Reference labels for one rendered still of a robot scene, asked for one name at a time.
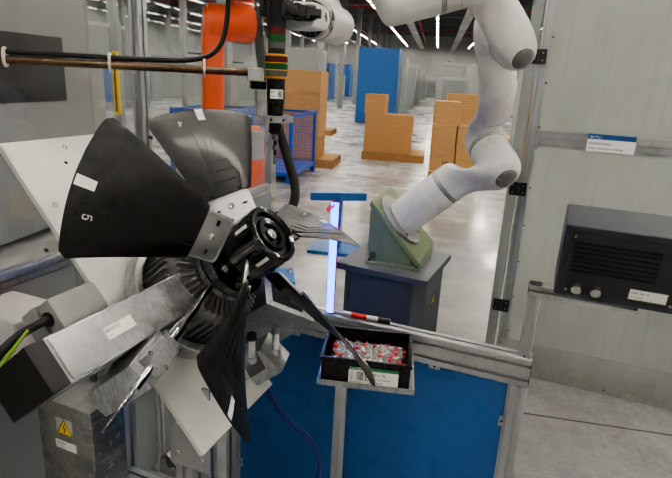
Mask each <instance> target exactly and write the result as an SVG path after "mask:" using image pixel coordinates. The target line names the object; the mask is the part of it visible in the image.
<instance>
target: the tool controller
mask: <svg viewBox="0 0 672 478"><path fill-rule="evenodd" d="M553 291H554V293H556V294H561V295H566V296H572V297H578V298H583V299H589V300H594V301H600V302H605V303H611V304H616V305H622V306H627V307H633V308H639V309H644V310H650V311H655V312H661V313H666V314H672V216H665V215H657V214H649V213H641V212H633V211H625V210H617V209H608V208H600V207H592V206H584V205H576V204H568V205H567V210H566V215H565V220H564V225H563V231H562V236H561V241H560V247H559V252H558V257H557V262H556V268H555V278H554V290H553Z"/></svg>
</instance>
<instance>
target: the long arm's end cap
mask: <svg viewBox="0 0 672 478"><path fill-rule="evenodd" d="M70 384H71V381H70V380H69V378H68V377H67V375H66V374H65V372H64V371H63V369H62V368H61V366H60V365H59V363H58V362H57V360H56V358H55V357H54V355H53V354H52V352H51V351H50V349H49V348H48V346H47V345H46V343H45V342H44V340H43V339H40V340H38V341H36V342H34V343H32V344H30V345H28V346H26V347H24V348H22V349H21V350H20V351H19V352H18V353H17V354H15V355H14V356H13V357H12V358H11V359H9V360H8V361H7V362H6V363H5V364H3V365H2V366H1V367H0V403H1V404H2V406H3V408H4V409H5V411H6V412H7V414H8V415H9V417H10V418H11V420H12V421H13V423H15V422H17V421H18V420H20V419H22V418H23V417H25V416H26V415H28V414H30V413H31V412H33V411H34V410H36V409H37V408H38V407H40V406H41V405H43V404H44V403H45V402H47V401H48V400H50V399H51V398H52V397H54V396H55V395H56V394H58V393H59V392H61V391H62V390H63V389H65V388H66V387H68V386H69V385H70Z"/></svg>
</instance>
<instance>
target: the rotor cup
mask: <svg viewBox="0 0 672 478"><path fill-rule="evenodd" d="M245 224H246V227H247V228H245V229H244V230H243V231H241V232H240V233H239V234H237V235H236V236H235V232H236V231H237V230H239V229H240V228H241V227H243V226H244V225H245ZM269 229H272V230H274V231H275V233H276V238H275V239H273V238H271V237H270V236H269V234H268V230H269ZM294 253H295V243H294V239H293V236H292V233H291V231H290V229H289V228H288V226H287V225H286V223H285V222H284V221H283V220H282V219H281V217H279V216H278V215H277V214H276V213H275V212H273V211H272V210H270V209H268V208H265V207H256V208H253V209H252V210H250V211H249V212H248V213H246V214H245V215H244V216H242V217H241V218H240V219H239V220H237V221H236V222H235V223H233V226H232V228H231V230H230V233H229V235H228V237H227V239H226V241H225V243H224V246H223V248H222V250H221V252H220V254H219V256H218V258H217V260H216V261H215V262H214V263H211V262H207V261H204V260H201V261H202V264H203V267H204V269H205V271H206V273H207V275H208V276H209V278H210V279H211V280H212V282H213V283H214V284H215V285H216V286H217V287H218V288H220V289H221V290H222V291H224V292H225V293H227V294H229V295H232V296H235V297H237V295H238V293H239V292H237V291H235V283H241V277H242V270H243V264H244V258H247V260H248V262H249V275H250V280H248V285H251V291H250V294H252V293H253V292H255V291H256V290H257V289H258V288H259V287H260V285H261V282H262V278H264V277H266V276H267V275H269V274H270V273H272V272H273V271H275V270H276V269H278V268H279V267H280V266H282V265H283V264H285V263H286V262H288V261H289V260H290V259H291V258H292V257H293V255H294ZM266 257H267V258H268V259H269V260H268V261H266V262H265V263H263V264H262V265H261V266H259V267H257V266H255V265H256V264H257V263H259V262H260V261H262V260H263V259H264V258H266ZM250 294H249V295H250Z"/></svg>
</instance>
